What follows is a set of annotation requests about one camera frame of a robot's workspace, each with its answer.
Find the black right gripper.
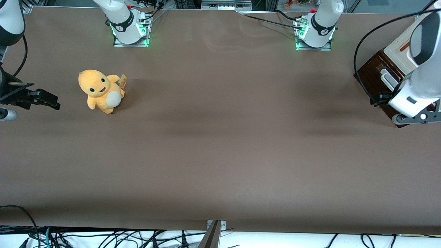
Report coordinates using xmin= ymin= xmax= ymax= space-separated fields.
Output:
xmin=0 ymin=65 xmax=61 ymax=111

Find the white drawer handle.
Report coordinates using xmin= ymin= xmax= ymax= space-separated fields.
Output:
xmin=380 ymin=68 xmax=403 ymax=92

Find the cream drawer cabinet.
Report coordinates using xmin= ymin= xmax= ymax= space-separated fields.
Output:
xmin=383 ymin=3 xmax=441 ymax=112

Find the yellow plush toy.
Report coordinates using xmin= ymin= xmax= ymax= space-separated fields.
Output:
xmin=78 ymin=69 xmax=125 ymax=115

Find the brown table cover sheet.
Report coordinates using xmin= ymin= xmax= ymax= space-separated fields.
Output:
xmin=0 ymin=6 xmax=441 ymax=235

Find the grey equipment box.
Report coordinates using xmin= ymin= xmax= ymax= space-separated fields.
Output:
xmin=201 ymin=0 xmax=253 ymax=11

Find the aluminium profile bar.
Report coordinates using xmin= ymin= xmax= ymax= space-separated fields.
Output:
xmin=197 ymin=220 xmax=222 ymax=248

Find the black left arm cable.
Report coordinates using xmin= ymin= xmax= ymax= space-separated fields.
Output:
xmin=353 ymin=8 xmax=441 ymax=104

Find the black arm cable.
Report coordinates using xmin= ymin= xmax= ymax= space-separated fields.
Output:
xmin=13 ymin=34 xmax=29 ymax=77
xmin=353 ymin=8 xmax=441 ymax=104

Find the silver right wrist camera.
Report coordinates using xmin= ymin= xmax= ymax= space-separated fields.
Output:
xmin=0 ymin=108 xmax=18 ymax=121

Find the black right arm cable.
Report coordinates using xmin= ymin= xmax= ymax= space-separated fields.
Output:
xmin=13 ymin=34 xmax=29 ymax=77

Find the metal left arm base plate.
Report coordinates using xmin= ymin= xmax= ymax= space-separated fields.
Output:
xmin=295 ymin=36 xmax=332 ymax=51

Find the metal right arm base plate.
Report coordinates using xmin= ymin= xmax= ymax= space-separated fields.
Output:
xmin=113 ymin=33 xmax=150 ymax=48

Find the black looped cable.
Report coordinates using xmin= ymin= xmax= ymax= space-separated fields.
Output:
xmin=0 ymin=205 xmax=39 ymax=238

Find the short black table cable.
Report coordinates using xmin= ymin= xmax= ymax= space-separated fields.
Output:
xmin=275 ymin=9 xmax=302 ymax=21

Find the long black table cable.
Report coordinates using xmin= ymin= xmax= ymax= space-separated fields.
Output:
xmin=240 ymin=13 xmax=304 ymax=30

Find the black cable bundle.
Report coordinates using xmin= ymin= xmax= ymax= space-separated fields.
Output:
xmin=133 ymin=0 xmax=166 ymax=24

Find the black cable tangle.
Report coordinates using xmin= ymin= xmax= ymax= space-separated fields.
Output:
xmin=52 ymin=229 xmax=207 ymax=248

